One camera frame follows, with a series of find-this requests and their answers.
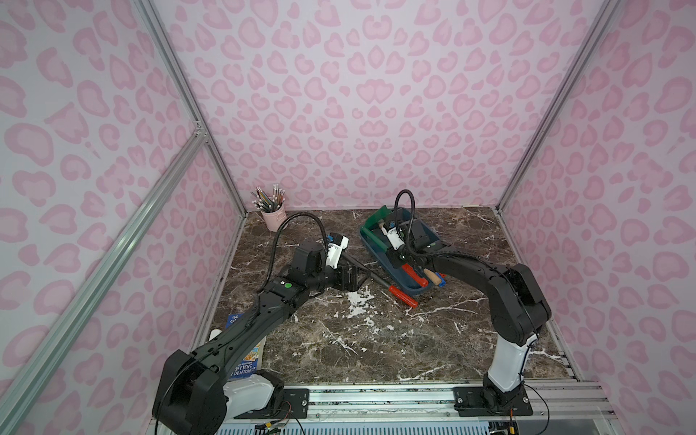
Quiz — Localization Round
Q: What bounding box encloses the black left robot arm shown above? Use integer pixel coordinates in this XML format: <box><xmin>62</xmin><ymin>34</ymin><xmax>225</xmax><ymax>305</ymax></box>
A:
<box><xmin>152</xmin><ymin>227</ymin><xmax>359</xmax><ymax>434</ymax></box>

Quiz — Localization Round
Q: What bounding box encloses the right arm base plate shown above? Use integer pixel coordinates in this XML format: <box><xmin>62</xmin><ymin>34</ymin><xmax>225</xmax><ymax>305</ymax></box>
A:
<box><xmin>453</xmin><ymin>385</ymin><xmax>534</xmax><ymax>417</ymax></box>

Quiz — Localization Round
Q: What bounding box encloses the wooden handle hammer tool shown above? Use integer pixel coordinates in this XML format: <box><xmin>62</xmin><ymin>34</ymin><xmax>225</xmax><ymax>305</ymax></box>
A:
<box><xmin>422</xmin><ymin>269</ymin><xmax>437</xmax><ymax>286</ymax></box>

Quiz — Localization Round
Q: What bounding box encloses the colored pencils bunch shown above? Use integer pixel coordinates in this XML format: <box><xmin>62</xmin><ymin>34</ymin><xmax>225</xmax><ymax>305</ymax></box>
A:
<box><xmin>252</xmin><ymin>184</ymin><xmax>286</xmax><ymax>213</ymax></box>

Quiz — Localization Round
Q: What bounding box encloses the grey hoe red handle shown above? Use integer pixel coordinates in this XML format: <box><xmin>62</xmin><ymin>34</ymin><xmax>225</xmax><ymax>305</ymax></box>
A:
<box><xmin>387</xmin><ymin>248</ymin><xmax>430</xmax><ymax>287</ymax></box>

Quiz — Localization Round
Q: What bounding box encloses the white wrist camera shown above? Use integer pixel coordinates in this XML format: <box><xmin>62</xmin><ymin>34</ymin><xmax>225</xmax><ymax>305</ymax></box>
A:
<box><xmin>379</xmin><ymin>221</ymin><xmax>404</xmax><ymax>251</ymax></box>
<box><xmin>326</xmin><ymin>233</ymin><xmax>349</xmax><ymax>269</ymax></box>

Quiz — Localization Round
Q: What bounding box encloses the pink pencil cup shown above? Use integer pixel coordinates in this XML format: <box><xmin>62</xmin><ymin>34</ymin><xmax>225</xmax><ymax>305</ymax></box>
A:
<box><xmin>261</xmin><ymin>205</ymin><xmax>287</xmax><ymax>233</ymax></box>

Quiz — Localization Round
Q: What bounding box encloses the grey rake red handle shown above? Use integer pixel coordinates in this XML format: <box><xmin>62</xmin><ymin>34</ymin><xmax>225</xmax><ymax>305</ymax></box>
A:
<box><xmin>342</xmin><ymin>254</ymin><xmax>419</xmax><ymax>308</ymax></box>

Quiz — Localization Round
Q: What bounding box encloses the blue treehouse book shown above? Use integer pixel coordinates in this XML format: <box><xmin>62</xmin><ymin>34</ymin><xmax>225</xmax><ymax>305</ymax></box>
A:
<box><xmin>228</xmin><ymin>337</ymin><xmax>266</xmax><ymax>382</ymax></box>

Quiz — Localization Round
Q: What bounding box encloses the green rake red handle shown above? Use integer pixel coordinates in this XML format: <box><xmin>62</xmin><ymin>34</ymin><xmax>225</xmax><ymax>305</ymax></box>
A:
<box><xmin>360</xmin><ymin>206</ymin><xmax>404</xmax><ymax>253</ymax></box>

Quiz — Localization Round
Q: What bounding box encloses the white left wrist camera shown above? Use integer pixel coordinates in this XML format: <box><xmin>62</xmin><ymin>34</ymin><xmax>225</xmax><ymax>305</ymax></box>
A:
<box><xmin>326</xmin><ymin>233</ymin><xmax>349</xmax><ymax>269</ymax></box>

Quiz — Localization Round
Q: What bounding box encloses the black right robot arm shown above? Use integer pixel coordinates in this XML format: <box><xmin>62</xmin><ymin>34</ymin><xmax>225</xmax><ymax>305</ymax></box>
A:
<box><xmin>393</xmin><ymin>188</ymin><xmax>552</xmax><ymax>413</ymax></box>

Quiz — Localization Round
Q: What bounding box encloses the aluminium front rail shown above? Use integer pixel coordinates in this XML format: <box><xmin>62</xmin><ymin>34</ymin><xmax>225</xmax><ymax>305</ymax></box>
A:
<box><xmin>220</xmin><ymin>380</ymin><xmax>624</xmax><ymax>434</ymax></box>

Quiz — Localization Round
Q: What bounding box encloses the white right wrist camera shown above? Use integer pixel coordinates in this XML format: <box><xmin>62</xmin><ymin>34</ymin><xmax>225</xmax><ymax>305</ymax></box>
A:
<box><xmin>379</xmin><ymin>221</ymin><xmax>404</xmax><ymax>251</ymax></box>

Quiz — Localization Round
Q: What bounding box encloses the white small device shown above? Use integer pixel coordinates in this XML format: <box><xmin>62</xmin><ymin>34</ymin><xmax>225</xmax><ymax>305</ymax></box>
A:
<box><xmin>208</xmin><ymin>329</ymin><xmax>222</xmax><ymax>341</ymax></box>

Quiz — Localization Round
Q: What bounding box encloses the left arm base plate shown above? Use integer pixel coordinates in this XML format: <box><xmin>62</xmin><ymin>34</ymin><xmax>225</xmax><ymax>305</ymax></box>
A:
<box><xmin>237</xmin><ymin>389</ymin><xmax>310</xmax><ymax>420</ymax></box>

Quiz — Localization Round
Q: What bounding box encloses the teal plastic storage box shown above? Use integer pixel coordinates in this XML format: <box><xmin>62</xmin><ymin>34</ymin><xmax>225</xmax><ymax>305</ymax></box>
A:
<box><xmin>359</xmin><ymin>206</ymin><xmax>446</xmax><ymax>297</ymax></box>

